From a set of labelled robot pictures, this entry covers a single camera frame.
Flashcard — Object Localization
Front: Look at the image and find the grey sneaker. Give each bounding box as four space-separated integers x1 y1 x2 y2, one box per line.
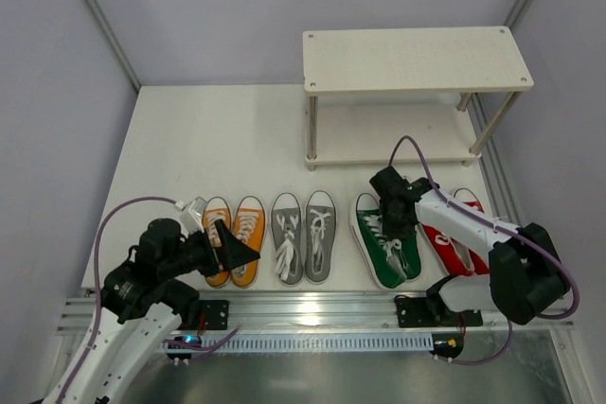
270 193 303 287
304 190 337 285

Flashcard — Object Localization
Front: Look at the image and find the white slotted cable duct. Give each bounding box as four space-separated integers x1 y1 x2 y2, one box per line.
151 332 435 353

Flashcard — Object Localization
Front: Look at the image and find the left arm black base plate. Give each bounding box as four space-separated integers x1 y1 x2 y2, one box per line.
194 299 230 332

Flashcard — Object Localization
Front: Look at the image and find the white two-tier shoe shelf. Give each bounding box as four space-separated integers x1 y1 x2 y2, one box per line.
302 26 534 170

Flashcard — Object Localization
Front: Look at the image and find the green sneaker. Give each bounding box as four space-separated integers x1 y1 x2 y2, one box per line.
400 234 421 280
349 193 411 290

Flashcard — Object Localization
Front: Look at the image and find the orange sneaker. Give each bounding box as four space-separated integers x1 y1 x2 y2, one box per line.
203 197 232 289
230 196 266 288

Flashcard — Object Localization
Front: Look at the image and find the left red sneaker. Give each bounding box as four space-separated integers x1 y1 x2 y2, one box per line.
422 225 474 276

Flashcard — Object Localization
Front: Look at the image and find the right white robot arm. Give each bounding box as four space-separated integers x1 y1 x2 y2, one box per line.
370 167 579 325

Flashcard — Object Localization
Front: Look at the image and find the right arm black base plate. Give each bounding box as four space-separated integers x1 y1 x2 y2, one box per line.
394 295 484 328

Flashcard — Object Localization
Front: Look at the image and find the red sneaker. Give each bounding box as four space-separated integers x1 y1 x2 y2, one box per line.
453 187 490 275
422 225 474 276

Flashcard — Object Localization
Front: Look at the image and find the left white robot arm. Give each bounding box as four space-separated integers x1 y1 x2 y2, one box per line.
44 219 259 403

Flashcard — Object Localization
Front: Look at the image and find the aluminium mounting rail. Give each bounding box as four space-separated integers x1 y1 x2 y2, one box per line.
53 290 574 336

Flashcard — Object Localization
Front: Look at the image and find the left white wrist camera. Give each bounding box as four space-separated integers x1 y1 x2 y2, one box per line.
173 197 207 235

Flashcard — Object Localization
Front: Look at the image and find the right red sneaker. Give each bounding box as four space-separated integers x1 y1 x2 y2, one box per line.
453 187 490 275

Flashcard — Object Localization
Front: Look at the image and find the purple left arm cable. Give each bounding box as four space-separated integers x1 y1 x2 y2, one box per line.
51 195 241 404

